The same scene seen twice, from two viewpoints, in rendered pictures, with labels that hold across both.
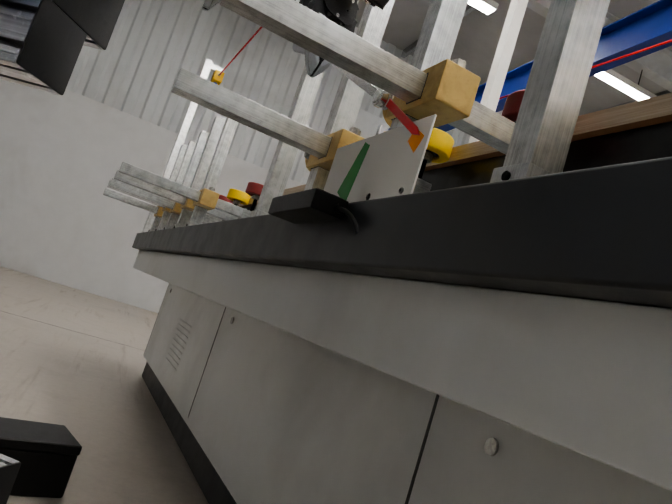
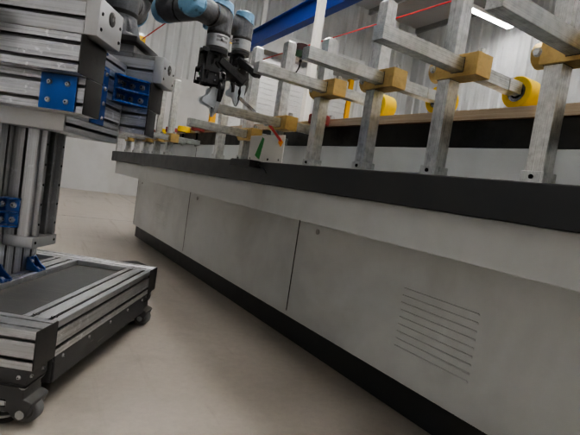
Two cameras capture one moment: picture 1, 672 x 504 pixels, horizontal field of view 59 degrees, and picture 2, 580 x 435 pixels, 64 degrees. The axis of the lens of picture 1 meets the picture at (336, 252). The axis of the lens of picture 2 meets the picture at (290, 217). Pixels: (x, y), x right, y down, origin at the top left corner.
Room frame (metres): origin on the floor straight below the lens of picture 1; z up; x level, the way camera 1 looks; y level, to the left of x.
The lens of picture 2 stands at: (-1.00, 0.17, 0.63)
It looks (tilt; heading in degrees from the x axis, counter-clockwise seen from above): 4 degrees down; 350
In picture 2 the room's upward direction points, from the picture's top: 9 degrees clockwise
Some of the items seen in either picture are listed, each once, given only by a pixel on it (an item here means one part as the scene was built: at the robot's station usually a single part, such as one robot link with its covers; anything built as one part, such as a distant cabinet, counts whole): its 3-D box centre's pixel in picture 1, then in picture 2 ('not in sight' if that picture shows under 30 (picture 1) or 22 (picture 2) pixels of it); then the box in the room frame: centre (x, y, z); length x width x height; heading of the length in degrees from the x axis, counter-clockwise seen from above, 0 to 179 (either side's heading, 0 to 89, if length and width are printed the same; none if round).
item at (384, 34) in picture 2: not in sight; (460, 65); (-0.02, -0.33, 0.95); 0.50 x 0.04 x 0.04; 113
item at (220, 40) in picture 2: not in sight; (217, 43); (0.56, 0.21, 1.05); 0.08 x 0.08 x 0.05
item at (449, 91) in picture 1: (428, 101); (282, 123); (0.70, -0.05, 0.85); 0.14 x 0.06 x 0.05; 23
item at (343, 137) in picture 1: (334, 155); (249, 135); (0.93, 0.05, 0.81); 0.14 x 0.06 x 0.05; 23
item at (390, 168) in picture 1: (366, 169); (265, 148); (0.74, -0.01, 0.75); 0.26 x 0.01 x 0.10; 23
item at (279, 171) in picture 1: (296, 122); (223, 110); (1.19, 0.16, 0.93); 0.05 x 0.05 x 0.45; 23
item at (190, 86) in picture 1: (311, 143); (239, 133); (0.89, 0.09, 0.81); 0.44 x 0.03 x 0.04; 113
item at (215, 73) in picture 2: not in sight; (211, 68); (0.56, 0.22, 0.97); 0.09 x 0.08 x 0.12; 113
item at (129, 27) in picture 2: not in sight; (118, 27); (0.76, 0.56, 1.09); 0.15 x 0.15 x 0.10
